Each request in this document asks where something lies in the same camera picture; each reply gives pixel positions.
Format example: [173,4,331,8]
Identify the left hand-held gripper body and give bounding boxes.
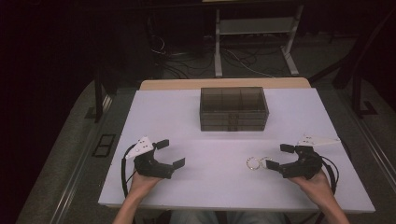
[124,135,176,180]

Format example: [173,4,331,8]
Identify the gold jewelled bracelet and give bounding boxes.
[246,156,275,172]

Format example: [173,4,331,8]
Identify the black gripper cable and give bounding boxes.
[320,154,341,196]
[120,144,138,199]

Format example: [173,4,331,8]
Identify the person's left hand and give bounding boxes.
[128,169,164,200]

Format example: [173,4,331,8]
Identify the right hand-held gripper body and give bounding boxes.
[278,133,342,181]

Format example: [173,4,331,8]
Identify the person's right hand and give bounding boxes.
[295,169,334,208]

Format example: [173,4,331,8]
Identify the metal floor rail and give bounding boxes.
[340,90,396,188]
[49,92,114,224]

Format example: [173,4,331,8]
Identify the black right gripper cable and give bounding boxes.
[320,154,341,196]

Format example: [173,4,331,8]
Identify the white floor cable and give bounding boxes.
[222,48,276,78]

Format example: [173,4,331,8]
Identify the smoky acrylic compartment drawer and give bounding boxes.
[200,87,270,120]

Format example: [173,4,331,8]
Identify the grey metal stand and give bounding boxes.
[214,4,305,78]

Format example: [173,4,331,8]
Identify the black angled stand frame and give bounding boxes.
[307,6,396,119]

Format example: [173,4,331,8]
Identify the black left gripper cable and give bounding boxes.
[120,144,138,199]

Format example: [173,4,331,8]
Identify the black floor outlet frame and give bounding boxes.
[92,133,117,159]

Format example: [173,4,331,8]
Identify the black floor cables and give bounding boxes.
[148,18,260,79]

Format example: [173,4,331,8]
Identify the black stand leg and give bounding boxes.
[85,66,120,124]

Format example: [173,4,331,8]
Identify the smoky acrylic drawer box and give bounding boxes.
[199,86,270,133]

